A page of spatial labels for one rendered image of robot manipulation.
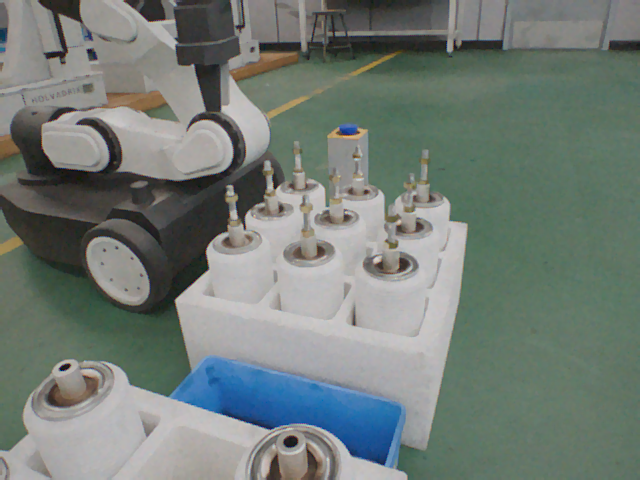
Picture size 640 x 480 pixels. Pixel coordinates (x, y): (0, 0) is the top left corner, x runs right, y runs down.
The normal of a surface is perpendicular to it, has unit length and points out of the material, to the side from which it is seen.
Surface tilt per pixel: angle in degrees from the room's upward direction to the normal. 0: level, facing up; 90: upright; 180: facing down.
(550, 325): 0
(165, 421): 0
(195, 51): 90
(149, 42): 90
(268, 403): 88
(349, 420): 88
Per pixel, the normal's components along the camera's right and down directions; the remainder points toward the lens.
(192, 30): -0.09, 0.47
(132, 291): -0.38, 0.45
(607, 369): -0.04, -0.88
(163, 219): 0.62, -0.52
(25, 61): 0.92, 0.14
